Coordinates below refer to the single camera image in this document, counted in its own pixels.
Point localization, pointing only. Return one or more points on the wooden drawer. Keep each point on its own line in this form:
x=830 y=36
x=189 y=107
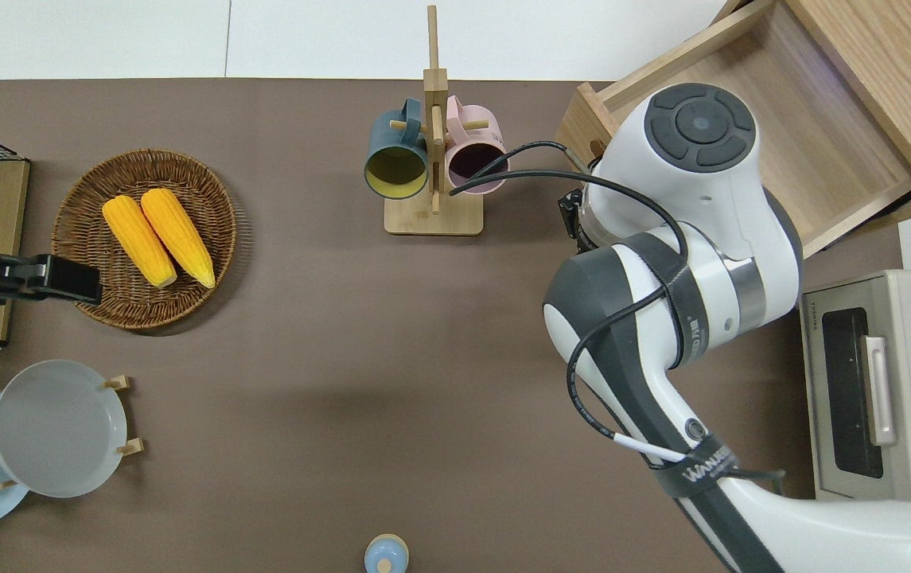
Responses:
x=805 y=119

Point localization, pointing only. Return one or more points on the wooden plate rack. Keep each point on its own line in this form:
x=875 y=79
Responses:
x=117 y=383

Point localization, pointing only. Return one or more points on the blue dome call bell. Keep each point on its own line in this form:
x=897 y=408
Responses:
x=386 y=555

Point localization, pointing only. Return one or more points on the grey plate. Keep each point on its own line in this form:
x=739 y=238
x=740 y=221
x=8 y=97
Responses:
x=57 y=430

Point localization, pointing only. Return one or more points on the round wicker basket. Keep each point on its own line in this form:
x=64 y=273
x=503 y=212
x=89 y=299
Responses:
x=145 y=310

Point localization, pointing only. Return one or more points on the brown table mat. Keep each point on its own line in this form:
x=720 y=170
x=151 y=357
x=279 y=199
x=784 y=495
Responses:
x=344 y=358

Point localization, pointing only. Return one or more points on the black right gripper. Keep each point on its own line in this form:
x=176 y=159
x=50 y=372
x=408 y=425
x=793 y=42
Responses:
x=571 y=213

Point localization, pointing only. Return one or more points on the pink mug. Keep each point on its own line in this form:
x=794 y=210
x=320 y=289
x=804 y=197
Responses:
x=471 y=127

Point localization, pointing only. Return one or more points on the wooden mug tree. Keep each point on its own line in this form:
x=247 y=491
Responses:
x=433 y=219

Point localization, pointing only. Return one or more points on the yellow corn cob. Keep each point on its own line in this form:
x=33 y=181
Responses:
x=137 y=239
x=177 y=235

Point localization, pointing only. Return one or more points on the dark blue mug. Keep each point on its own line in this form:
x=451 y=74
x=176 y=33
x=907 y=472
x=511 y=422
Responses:
x=391 y=131

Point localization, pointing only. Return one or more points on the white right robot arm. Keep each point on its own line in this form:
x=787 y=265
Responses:
x=702 y=199

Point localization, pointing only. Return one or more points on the wooden cabinet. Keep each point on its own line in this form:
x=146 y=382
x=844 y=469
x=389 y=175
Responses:
x=901 y=79

